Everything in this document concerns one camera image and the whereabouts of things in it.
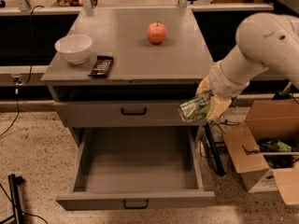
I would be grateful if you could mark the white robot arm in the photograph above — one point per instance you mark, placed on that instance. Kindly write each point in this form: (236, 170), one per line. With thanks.
(263, 41)

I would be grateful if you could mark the closed grey top drawer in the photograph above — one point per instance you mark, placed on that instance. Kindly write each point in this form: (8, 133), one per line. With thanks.
(121, 114)

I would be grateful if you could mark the black bar beside cabinet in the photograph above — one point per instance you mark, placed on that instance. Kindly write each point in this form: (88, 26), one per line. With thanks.
(216, 156)

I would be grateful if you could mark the black snack bar packet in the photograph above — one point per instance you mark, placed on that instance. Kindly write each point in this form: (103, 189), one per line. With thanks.
(102, 66)

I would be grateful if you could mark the green soda can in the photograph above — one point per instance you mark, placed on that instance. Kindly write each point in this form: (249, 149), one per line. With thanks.
(195, 108)

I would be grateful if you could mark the green bag in box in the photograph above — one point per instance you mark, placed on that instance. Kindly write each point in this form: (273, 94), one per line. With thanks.
(275, 146)

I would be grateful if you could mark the white bowl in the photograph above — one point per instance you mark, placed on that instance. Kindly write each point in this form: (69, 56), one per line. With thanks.
(75, 49)

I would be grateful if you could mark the red apple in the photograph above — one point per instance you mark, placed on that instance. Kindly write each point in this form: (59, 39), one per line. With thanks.
(156, 32)

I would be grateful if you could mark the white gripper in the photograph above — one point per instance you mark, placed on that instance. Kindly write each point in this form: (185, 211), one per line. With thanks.
(221, 82)

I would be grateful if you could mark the grey drawer cabinet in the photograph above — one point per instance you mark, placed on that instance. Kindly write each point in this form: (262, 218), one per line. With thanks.
(141, 71)

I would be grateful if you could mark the open grey middle drawer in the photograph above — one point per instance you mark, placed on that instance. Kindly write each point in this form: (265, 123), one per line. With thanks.
(136, 168)

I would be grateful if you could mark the brown cardboard box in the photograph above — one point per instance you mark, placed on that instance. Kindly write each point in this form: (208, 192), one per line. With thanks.
(267, 120)

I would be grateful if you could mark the black stand bottom left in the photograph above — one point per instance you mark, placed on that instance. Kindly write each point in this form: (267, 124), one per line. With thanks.
(14, 197)

